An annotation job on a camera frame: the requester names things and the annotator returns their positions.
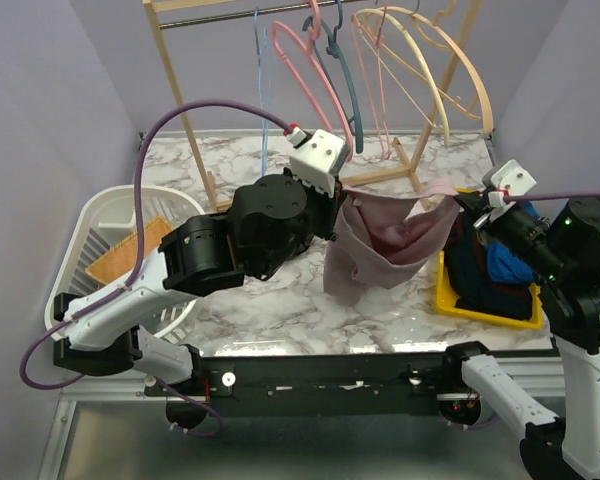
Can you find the blue garment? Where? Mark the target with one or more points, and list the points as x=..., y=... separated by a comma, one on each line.
x=504, y=267

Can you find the mauve tank top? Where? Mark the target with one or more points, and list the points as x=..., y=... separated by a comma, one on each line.
x=384, y=241

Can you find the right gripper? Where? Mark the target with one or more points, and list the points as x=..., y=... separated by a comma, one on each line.
x=473, y=202

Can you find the yellow plastic bin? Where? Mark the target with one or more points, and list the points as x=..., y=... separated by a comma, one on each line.
x=445, y=303

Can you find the wooden curved hanger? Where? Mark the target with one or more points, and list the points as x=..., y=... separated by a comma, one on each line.
x=480, y=107

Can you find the woven wicker fan tray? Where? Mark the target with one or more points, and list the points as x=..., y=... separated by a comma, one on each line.
x=121, y=258

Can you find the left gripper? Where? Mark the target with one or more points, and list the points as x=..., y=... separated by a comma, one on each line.
x=330, y=207

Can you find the cream plastic hanger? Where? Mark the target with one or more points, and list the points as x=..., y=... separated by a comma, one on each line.
x=440, y=121

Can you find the thin pink hanger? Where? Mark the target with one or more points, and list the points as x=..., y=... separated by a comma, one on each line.
x=372, y=38

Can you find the white plastic dish rack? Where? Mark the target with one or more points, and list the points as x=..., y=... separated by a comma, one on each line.
x=106, y=220

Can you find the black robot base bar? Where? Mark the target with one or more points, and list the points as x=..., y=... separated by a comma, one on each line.
x=421, y=383

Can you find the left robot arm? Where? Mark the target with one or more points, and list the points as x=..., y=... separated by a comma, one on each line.
x=263, y=228

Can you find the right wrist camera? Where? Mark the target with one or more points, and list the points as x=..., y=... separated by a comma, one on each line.
x=507, y=179

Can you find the wooden clothes rack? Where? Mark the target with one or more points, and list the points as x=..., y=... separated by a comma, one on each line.
x=409, y=164

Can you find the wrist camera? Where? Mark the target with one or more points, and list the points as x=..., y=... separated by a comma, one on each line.
x=507, y=179
x=317, y=158

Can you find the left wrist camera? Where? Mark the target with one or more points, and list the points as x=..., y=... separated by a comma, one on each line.
x=317, y=158

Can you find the dark navy garment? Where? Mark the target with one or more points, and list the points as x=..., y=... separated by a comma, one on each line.
x=465, y=260

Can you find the teal plastic hanger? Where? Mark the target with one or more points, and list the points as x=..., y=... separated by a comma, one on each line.
x=334, y=50

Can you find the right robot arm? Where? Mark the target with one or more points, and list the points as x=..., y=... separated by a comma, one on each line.
x=565, y=257

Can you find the light blue wire hanger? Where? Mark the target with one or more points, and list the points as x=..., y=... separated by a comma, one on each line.
x=262, y=44

